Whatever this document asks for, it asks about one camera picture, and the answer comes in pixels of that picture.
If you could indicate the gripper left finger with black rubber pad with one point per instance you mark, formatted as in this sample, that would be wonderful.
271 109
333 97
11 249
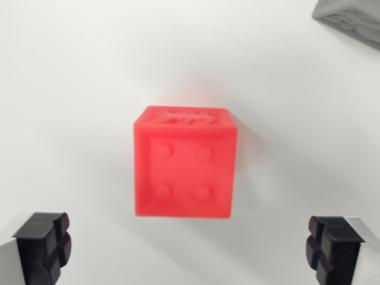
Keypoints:
32 249

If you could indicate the gripper right finger with black rubber pad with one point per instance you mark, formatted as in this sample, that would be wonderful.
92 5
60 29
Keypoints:
341 252

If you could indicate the red infantino soft cube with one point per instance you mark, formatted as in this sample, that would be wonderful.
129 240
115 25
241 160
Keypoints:
184 175

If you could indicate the grey soft cube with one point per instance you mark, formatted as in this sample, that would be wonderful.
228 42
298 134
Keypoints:
350 17

